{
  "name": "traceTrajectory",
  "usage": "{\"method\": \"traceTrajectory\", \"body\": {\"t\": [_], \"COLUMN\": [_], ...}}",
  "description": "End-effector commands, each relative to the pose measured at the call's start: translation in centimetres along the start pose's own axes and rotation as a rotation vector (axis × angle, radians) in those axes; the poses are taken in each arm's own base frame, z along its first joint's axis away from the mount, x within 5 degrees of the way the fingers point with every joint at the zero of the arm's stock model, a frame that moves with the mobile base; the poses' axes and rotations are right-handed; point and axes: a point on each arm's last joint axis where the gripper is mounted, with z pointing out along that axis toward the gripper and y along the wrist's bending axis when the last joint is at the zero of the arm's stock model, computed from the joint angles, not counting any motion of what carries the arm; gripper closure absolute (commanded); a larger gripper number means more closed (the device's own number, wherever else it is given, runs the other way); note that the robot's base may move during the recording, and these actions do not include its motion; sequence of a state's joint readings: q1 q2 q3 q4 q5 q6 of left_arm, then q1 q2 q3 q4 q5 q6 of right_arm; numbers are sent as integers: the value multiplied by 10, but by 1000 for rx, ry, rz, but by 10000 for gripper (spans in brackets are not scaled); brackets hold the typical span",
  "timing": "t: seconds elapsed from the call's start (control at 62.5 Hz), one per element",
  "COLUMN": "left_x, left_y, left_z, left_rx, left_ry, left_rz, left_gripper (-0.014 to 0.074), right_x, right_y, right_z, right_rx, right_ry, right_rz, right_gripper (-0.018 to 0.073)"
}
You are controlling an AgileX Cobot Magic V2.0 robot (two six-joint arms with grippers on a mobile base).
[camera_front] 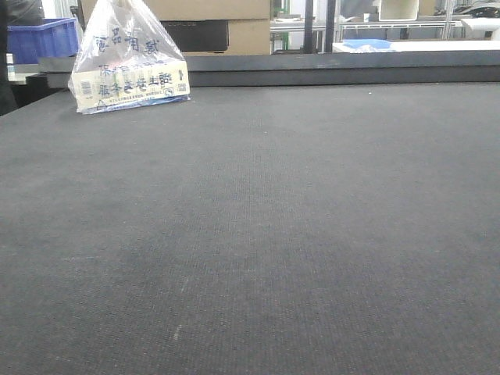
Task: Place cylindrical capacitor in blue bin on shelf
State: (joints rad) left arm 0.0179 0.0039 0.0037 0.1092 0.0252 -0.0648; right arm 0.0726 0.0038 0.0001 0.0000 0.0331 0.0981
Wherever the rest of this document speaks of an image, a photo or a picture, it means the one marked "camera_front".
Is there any cream box inside bag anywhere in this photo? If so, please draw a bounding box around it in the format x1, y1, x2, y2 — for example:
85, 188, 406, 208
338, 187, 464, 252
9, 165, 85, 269
69, 60, 190, 114

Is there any black device on box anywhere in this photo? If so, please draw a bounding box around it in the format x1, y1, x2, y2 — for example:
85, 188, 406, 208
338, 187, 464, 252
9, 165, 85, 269
161, 20, 229, 52

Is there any large cardboard box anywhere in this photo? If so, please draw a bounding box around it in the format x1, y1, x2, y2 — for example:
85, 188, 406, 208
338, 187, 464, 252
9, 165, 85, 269
81, 1, 270, 59

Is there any blue tray on table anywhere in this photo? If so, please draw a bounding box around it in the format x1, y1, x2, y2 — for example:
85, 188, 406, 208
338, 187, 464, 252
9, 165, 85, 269
342, 39, 393, 53

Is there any clear printed plastic bag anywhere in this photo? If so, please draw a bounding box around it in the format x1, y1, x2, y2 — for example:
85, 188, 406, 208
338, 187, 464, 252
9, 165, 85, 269
67, 0, 191, 115

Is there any black vertical pole left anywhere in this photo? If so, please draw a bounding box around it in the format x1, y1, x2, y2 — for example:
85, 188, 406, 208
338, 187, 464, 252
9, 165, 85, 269
303, 0, 314, 54

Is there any black vertical pole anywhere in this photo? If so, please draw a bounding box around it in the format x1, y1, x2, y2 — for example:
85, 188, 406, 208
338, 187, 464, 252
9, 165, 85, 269
303, 0, 314, 54
324, 0, 337, 53

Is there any black vertical pole right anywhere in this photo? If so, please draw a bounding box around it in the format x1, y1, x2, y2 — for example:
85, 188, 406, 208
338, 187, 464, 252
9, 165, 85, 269
324, 0, 337, 53

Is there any dark foam board stack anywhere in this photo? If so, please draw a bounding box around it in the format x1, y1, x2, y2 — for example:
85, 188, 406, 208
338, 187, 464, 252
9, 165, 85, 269
37, 49, 500, 88

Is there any blue plastic crate background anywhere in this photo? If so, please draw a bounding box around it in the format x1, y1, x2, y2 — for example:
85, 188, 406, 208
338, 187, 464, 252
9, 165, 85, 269
7, 17, 79, 64

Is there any white background table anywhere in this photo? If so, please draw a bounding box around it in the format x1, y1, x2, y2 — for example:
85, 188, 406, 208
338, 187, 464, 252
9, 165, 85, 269
333, 40, 499, 53

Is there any beige rectangular duct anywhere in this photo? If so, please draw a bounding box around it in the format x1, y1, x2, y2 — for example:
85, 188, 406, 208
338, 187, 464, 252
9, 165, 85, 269
379, 0, 420, 22

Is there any aluminium frame rack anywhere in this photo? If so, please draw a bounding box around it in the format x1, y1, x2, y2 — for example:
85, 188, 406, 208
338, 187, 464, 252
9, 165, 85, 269
334, 1, 465, 42

